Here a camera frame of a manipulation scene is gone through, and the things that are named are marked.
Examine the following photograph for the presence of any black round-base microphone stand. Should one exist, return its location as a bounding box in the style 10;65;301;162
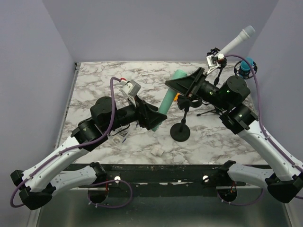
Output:
170;95;202;142

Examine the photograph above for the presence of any orange tape measure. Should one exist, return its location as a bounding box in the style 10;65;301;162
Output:
174;93;180;102

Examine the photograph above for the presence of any white microphone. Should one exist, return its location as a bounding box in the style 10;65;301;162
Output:
218;26;255;55

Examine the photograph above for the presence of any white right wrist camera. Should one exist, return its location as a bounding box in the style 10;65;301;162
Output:
206;53;226;75

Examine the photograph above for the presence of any black shock-mount stand round base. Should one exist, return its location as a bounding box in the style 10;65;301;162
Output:
205;47;228;87

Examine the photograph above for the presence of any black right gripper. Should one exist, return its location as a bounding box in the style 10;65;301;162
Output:
166;66;230;111

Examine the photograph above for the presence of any mint green microphone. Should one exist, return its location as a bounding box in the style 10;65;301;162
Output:
151;70;187;132

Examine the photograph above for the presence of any small white plastic fitting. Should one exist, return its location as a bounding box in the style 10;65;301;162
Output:
151;147;164;157

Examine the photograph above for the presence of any blue microphone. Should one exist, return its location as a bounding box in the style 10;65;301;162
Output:
239;57;257;79

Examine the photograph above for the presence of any clear plastic screw box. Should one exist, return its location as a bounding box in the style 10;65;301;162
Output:
111;131;129;145

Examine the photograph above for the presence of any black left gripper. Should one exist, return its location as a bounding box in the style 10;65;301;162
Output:
104;94;167;132

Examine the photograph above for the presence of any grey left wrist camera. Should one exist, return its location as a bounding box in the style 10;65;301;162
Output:
119;78;141;106

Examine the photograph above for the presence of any black shock-mount tripod stand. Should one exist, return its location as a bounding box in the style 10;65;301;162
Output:
202;61;250;111

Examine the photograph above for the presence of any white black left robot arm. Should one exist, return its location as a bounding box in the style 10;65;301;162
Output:
10;96;167;210

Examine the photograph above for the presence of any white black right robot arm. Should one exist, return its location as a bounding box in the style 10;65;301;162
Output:
165;68;303;203

